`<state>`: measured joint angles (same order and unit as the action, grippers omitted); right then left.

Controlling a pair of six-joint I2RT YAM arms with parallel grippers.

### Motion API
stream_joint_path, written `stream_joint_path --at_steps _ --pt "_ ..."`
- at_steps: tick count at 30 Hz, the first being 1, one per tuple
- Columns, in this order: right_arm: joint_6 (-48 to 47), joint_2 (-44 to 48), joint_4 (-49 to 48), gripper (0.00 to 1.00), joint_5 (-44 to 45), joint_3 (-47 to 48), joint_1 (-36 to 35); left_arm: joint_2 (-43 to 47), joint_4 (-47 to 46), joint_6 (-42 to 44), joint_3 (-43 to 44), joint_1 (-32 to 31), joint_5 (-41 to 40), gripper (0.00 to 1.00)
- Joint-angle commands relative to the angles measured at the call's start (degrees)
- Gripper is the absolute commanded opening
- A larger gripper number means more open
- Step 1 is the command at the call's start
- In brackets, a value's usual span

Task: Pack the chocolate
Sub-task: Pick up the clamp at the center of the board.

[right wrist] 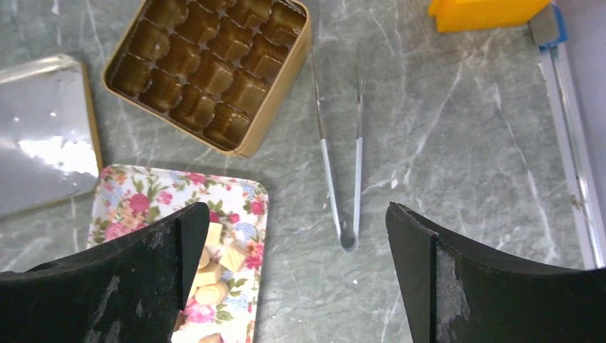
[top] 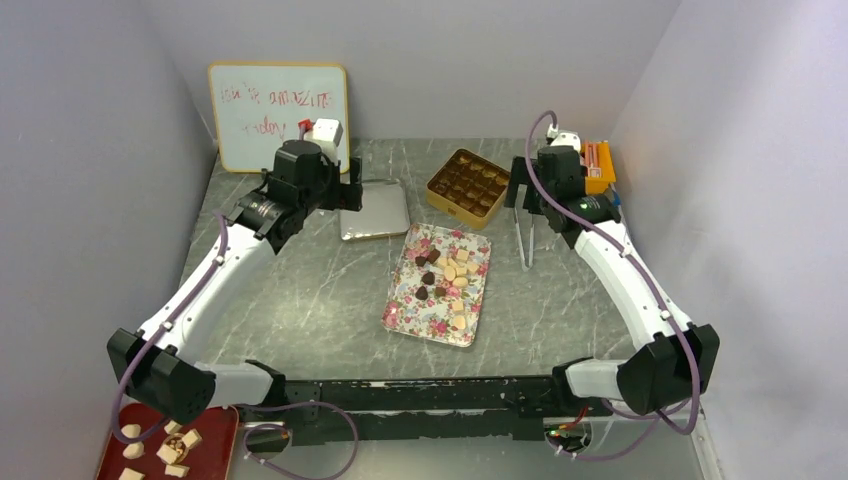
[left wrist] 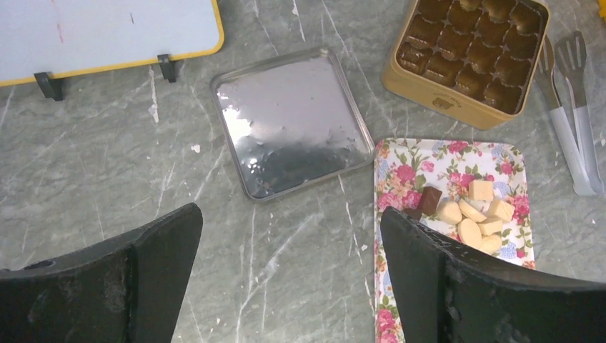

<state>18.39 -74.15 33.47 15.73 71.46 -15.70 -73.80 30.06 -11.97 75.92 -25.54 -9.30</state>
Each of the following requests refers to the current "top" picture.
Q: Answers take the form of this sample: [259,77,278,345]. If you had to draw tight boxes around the metal tongs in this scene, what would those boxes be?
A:
[512,207,535,272]

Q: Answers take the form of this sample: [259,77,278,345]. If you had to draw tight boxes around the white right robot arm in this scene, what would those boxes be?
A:
[504,146,720,415]

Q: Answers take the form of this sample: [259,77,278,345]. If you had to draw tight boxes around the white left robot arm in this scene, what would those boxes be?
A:
[107,140,363,425]

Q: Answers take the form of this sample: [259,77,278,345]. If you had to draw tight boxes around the gold chocolate tin box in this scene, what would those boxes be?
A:
[426,149,510,230]

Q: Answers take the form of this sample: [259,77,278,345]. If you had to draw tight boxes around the dark rectangular chocolate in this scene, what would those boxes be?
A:
[427,249,441,264]

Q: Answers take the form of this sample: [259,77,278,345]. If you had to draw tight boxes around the orange parts bin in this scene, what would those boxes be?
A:
[581,141,616,194]

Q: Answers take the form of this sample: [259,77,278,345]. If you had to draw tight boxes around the whiteboard with red writing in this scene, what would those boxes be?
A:
[207,62,350,173]

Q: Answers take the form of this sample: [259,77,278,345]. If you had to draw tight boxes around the silver tin lid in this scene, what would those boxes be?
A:
[338,179,410,241]

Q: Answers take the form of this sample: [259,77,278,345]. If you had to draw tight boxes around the floral rectangular tray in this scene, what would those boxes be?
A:
[381,223,492,348]

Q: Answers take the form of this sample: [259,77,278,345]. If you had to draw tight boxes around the red tray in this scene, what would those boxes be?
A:
[96,407,239,480]

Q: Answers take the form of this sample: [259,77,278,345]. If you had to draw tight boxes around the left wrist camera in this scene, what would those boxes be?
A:
[301,118,346,162]

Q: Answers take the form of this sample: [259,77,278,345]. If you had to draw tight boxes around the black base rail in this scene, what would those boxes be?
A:
[238,374,614,446]

